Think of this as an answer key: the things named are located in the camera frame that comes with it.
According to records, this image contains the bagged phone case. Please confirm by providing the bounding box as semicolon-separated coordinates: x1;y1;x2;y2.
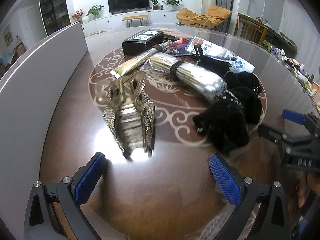
155;28;193;41

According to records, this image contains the white tv cabinet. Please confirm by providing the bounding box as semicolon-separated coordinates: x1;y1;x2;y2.
82;10;178;36

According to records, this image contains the green potted plant right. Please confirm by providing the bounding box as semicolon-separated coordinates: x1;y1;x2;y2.
162;0;183;10

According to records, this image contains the black fuzzy cloth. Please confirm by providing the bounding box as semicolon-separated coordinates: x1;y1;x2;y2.
193;72;263;156

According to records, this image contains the wooden chair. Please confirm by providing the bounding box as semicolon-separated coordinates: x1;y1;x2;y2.
234;13;268;45

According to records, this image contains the flower vase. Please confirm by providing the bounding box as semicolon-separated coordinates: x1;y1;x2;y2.
72;8;90;23

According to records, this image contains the person right hand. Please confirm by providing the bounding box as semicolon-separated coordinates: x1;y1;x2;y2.
288;172;319;216

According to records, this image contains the small potted plant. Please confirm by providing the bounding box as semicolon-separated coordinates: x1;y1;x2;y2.
151;0;159;10

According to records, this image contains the grey partition board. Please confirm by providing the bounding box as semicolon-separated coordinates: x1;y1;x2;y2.
1;23;88;239

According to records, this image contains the green potted plant left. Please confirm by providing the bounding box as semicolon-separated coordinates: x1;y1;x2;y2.
87;5;104;18

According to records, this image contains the green potted plant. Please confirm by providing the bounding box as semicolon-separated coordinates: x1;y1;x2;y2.
87;5;104;18
162;0;183;10

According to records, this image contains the black television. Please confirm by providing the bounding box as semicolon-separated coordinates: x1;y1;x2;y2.
108;0;150;13

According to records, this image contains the wooden bench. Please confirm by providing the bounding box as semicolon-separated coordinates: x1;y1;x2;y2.
121;15;149;28

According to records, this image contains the gold cosmetic tube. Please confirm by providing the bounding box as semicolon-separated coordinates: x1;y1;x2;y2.
110;41;174;79

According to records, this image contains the black rectangular box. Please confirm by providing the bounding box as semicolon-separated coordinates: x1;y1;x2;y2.
122;30;164;56

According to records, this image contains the dark display cabinet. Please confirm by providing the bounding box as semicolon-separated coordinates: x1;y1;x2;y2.
39;0;71;36

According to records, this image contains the blue white paper box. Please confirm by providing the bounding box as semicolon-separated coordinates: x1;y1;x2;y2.
185;36;255;74

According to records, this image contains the red packet bundle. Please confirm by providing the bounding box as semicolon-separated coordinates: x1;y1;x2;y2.
172;39;189;48

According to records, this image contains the orange lounge chair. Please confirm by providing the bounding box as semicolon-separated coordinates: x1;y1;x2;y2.
176;5;232;29

